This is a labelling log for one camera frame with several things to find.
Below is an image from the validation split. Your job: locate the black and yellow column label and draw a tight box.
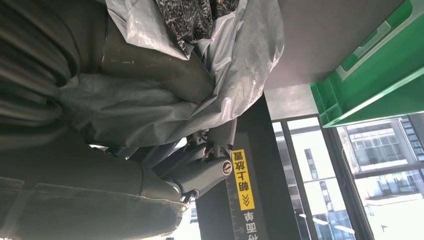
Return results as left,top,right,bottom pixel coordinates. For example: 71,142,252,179
225,148,263,240

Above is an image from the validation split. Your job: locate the black scanner column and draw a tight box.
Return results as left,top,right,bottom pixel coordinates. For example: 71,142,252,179
194,95,303,240

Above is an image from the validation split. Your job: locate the green plastic crate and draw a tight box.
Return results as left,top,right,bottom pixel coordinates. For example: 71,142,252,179
309,0,424,129

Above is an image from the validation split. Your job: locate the clear crate label holder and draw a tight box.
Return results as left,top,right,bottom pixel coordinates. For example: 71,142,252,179
340,0,416,73

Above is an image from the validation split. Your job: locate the black window frame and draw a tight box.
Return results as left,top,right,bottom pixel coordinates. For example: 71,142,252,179
270,112,424,240

